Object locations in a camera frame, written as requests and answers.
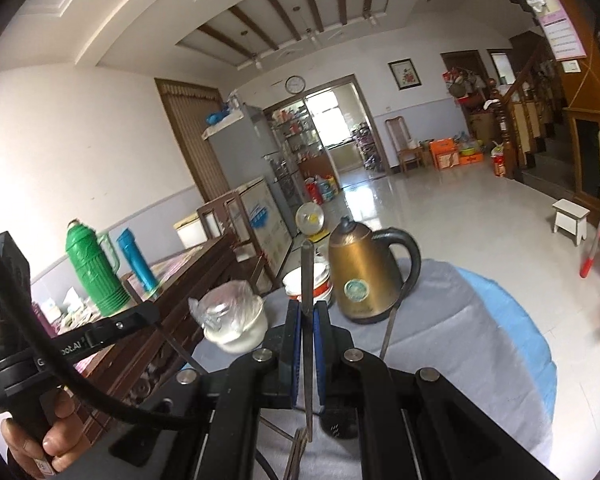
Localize wooden stair railing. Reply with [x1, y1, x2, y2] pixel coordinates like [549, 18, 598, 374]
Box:
[490, 32, 553, 183]

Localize person's left hand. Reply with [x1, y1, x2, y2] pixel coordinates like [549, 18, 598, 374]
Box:
[1, 390, 92, 479]

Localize wall calendar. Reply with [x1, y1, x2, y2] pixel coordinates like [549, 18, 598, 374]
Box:
[526, 0, 586, 62]

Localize grey refrigerator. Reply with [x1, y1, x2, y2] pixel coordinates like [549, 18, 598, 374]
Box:
[202, 104, 306, 237]

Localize wooden chair frame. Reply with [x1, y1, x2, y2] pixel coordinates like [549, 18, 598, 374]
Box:
[197, 191, 275, 292]

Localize carved wooden sideboard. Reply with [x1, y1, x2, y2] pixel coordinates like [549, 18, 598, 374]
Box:
[29, 231, 261, 441]

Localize white pot with plastic bag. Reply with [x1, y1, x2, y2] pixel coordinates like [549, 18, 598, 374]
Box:
[188, 281, 268, 354]

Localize blue thermos bottle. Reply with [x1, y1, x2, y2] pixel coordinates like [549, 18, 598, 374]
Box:
[117, 229, 159, 294]

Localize white chest freezer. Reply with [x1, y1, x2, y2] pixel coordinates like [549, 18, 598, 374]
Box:
[174, 177, 292, 276]

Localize black cable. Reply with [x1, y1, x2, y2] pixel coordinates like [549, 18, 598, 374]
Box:
[0, 228, 221, 434]

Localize stacked red white bowls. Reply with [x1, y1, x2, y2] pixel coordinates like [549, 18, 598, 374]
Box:
[283, 255, 332, 306]

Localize round wall clock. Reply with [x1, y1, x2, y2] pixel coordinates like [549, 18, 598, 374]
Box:
[285, 75, 306, 96]

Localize bronze electric kettle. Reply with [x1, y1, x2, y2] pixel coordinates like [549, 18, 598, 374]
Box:
[328, 216, 422, 324]

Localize white small stool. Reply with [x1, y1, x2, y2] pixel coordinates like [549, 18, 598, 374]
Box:
[552, 198, 590, 246]

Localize brown wooden door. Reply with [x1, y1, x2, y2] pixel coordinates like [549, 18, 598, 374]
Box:
[155, 78, 230, 203]

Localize dark chopstick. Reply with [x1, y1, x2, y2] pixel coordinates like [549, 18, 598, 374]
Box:
[301, 240, 314, 442]

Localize framed wall picture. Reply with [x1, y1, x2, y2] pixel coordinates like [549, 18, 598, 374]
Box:
[388, 58, 422, 91]

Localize orange boxes on floor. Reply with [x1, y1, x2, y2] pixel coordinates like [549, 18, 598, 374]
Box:
[429, 138, 484, 170]

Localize green thermos flask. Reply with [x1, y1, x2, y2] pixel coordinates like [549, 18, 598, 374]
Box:
[66, 219, 130, 318]

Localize small electric fan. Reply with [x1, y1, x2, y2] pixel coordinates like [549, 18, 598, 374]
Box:
[294, 202, 330, 243]

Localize wooden chair by wall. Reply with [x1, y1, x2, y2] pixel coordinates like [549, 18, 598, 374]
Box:
[385, 116, 425, 174]

